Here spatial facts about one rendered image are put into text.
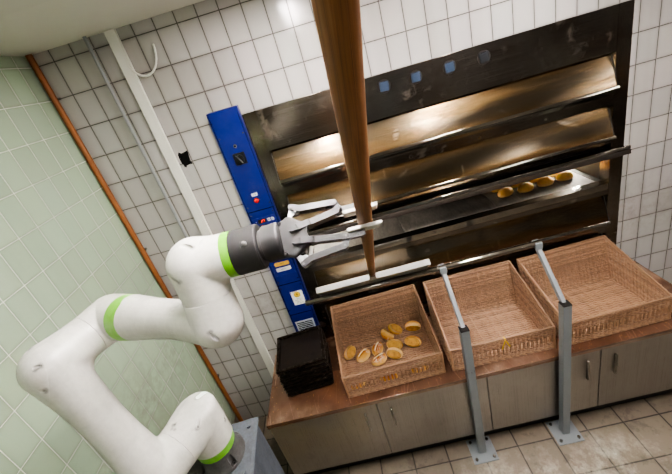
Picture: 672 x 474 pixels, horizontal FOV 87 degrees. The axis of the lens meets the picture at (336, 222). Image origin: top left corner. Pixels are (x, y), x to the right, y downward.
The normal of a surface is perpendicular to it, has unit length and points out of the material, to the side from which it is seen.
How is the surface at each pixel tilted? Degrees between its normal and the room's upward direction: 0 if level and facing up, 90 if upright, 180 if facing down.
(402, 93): 90
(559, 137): 70
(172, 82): 90
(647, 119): 90
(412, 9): 90
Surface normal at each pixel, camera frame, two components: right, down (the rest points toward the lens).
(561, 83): -0.04, 0.09
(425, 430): 0.06, 0.42
